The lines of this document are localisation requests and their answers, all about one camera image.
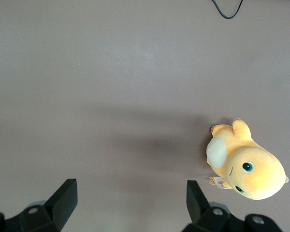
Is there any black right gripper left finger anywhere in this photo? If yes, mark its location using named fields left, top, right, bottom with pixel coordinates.
left=3, top=178, right=78, bottom=232

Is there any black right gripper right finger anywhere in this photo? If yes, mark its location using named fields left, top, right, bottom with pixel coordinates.
left=181, top=180, right=247, bottom=232

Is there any orange plush toy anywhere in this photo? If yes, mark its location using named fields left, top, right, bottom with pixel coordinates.
left=205, top=117, right=290, bottom=201

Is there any black looped cable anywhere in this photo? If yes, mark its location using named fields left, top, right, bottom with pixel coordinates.
left=211, top=0, right=245, bottom=19

